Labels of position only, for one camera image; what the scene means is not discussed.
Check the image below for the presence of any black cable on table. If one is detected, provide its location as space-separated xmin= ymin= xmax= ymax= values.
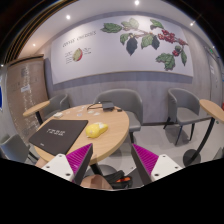
xmin=86 ymin=102 xmax=123 ymax=113

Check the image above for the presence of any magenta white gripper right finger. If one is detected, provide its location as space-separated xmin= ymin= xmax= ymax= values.
xmin=131 ymin=144 xmax=182 ymax=185

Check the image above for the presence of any grey armchair on left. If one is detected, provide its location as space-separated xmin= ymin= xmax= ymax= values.
xmin=43 ymin=94 xmax=70 ymax=120

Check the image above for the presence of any small wooden table right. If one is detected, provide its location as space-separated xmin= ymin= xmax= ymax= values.
xmin=182 ymin=98 xmax=224 ymax=167

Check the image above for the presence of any black orange bag on floor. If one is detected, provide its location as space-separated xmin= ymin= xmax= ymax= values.
xmin=105 ymin=170 xmax=133 ymax=189

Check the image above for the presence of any small wooden table left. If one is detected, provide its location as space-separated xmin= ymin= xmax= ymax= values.
xmin=23 ymin=100 xmax=50 ymax=124

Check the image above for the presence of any wooden panel door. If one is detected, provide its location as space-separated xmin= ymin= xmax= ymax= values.
xmin=6 ymin=55 xmax=48 ymax=142

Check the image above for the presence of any grey armchair behind table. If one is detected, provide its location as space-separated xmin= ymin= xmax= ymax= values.
xmin=94 ymin=89 xmax=143 ymax=142

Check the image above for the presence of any small wooden table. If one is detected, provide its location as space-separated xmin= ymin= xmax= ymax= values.
xmin=182 ymin=98 xmax=224 ymax=167
xmin=23 ymin=100 xmax=50 ymax=124

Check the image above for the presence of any round wooden table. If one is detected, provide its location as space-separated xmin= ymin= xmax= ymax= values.
xmin=32 ymin=103 xmax=131 ymax=177

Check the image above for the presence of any grey chair at lower left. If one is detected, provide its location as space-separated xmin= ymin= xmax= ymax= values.
xmin=0 ymin=134 xmax=37 ymax=163

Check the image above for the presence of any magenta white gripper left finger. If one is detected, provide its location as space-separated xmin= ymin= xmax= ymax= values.
xmin=42 ymin=144 xmax=93 ymax=185

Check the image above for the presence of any coffee cherries wall poster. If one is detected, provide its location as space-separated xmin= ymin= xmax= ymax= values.
xmin=51 ymin=15 xmax=193 ymax=84

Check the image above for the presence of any grey armchair on right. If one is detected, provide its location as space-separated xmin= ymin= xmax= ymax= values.
xmin=165 ymin=88 xmax=209 ymax=143

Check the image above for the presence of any black mouse pad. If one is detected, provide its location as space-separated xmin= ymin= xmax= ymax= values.
xmin=29 ymin=120 xmax=88 ymax=156

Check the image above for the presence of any black power adapter box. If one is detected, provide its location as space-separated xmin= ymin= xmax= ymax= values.
xmin=102 ymin=102 xmax=114 ymax=111

